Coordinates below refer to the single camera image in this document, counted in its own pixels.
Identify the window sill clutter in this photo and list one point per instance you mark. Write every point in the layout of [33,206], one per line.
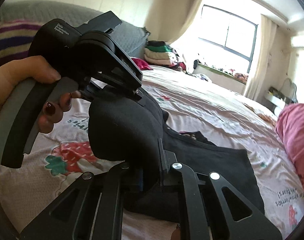
[229,73]

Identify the pink strawberry print bedsheet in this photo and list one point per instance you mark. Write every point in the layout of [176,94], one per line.
[224,117]

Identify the window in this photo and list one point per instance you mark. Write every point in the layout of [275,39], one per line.
[227,41]

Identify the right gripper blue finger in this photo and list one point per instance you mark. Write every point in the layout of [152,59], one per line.
[168,176]

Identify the cream curtain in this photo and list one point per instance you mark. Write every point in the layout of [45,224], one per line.
[257,75]

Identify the right hand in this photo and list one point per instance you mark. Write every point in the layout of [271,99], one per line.
[176,234]

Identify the pink quilt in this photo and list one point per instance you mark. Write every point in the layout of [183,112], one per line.
[290,128]

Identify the purple striped pillow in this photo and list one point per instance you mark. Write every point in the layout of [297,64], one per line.
[15,39]

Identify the stack of folded clothes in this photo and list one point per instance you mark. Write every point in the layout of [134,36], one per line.
[158,53]

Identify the white side desk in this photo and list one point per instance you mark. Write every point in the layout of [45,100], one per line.
[277,101]

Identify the red cream blanket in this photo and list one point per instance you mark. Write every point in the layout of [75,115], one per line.
[141,64]

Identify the white air conditioner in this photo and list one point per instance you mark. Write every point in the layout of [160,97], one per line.
[297,41]

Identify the black orange IKISS shirt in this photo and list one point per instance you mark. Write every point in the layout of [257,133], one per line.
[121,129]

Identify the left hand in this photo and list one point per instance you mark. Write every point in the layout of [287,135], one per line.
[36,67]

